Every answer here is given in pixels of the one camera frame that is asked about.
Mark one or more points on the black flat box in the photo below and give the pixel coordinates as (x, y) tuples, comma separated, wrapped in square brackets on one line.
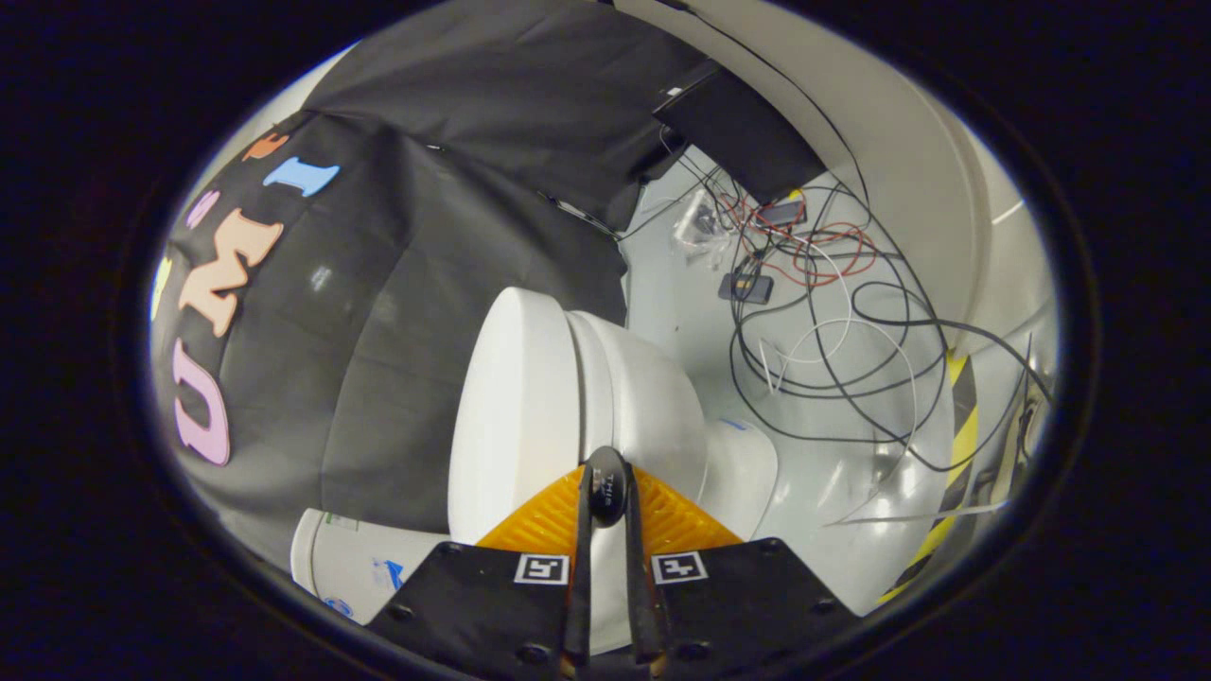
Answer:
[(747, 132)]

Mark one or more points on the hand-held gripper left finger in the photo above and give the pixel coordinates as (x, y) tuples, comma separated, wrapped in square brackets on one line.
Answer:
[(579, 586)]

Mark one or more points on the clear plastic bag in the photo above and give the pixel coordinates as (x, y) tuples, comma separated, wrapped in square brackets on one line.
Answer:
[(700, 222)]

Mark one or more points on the small black device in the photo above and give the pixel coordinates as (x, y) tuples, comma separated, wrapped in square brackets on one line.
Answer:
[(745, 287)]

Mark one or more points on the white toilet seat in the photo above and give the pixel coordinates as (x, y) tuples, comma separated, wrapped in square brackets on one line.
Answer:
[(592, 378)]

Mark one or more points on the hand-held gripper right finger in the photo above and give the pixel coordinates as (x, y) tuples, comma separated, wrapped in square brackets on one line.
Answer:
[(641, 586)]

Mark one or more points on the black backdrop cloth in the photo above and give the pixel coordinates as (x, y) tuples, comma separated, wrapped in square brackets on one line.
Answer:
[(378, 331)]

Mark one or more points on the yellow black hazard strip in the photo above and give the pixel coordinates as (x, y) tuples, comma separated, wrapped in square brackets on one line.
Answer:
[(963, 435)]

